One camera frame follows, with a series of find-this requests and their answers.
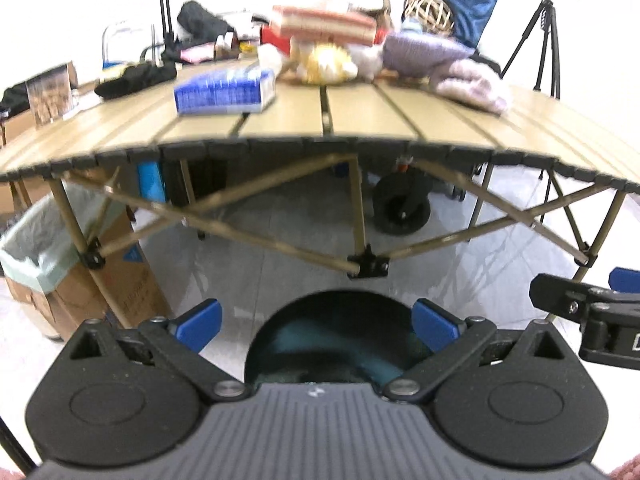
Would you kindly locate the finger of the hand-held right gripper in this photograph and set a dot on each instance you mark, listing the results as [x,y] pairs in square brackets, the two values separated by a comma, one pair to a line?
[560,292]
[625,280]

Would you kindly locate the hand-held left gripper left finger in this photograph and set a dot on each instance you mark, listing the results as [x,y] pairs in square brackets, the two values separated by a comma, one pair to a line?
[200,322]

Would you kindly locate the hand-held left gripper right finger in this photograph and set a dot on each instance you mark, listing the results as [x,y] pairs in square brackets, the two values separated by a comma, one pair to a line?
[435,322]

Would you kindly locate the black round trash bin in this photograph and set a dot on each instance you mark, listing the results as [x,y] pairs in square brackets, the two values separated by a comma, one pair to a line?
[310,310]

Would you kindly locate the blue and white packet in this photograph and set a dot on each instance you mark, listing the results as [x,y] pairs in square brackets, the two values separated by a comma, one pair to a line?
[225,90]

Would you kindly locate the yellow fuzzy toy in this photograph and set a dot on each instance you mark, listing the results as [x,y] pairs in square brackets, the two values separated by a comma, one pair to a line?
[325,62]

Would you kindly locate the cardboard box with blue label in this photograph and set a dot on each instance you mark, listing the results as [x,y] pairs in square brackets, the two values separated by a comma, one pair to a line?
[135,275]

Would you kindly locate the black wagon wheel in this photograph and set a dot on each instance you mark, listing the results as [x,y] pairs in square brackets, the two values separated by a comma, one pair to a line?
[400,205]

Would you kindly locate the blue board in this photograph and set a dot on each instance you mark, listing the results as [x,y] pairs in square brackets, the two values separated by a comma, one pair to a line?
[151,180]

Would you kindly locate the pale green bin liner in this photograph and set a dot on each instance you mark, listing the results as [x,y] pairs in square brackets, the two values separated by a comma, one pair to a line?
[45,245]

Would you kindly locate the pink fluffy slippers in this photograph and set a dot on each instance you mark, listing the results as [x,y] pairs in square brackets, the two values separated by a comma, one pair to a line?
[472,85]

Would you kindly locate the tan folding camping table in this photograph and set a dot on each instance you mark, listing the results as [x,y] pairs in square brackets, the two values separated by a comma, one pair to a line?
[350,110]

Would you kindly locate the black cloth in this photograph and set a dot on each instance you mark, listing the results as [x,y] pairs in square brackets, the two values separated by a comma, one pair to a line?
[135,80]

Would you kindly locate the black tripod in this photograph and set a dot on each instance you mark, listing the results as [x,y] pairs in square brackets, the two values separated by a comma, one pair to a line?
[542,30]

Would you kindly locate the pink packet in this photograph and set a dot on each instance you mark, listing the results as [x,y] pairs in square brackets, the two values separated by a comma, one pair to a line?
[197,53]

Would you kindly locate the clear snack jar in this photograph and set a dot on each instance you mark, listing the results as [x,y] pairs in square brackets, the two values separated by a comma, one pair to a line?
[50,95]

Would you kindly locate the black backpack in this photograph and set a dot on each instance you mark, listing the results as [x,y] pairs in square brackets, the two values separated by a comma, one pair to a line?
[12,97]

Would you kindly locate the red cardboard box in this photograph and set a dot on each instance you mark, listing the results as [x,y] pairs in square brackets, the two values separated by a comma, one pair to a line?
[274,37]

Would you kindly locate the dark blue bag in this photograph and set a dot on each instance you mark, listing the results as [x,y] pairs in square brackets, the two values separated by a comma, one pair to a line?
[475,10]

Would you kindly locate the black pouch bag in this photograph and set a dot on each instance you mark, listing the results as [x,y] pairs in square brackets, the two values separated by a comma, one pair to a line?
[200,20]

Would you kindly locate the wicker ball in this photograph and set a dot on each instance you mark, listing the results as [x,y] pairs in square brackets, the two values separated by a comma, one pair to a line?
[427,10]

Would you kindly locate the torn brown cardboard box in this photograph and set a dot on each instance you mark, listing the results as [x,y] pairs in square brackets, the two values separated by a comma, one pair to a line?
[385,10]

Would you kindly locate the pink brown striped box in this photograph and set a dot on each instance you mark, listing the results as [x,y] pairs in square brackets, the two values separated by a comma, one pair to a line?
[325,25]

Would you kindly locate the grey folding frame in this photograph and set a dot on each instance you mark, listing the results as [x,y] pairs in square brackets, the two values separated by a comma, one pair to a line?
[115,32]

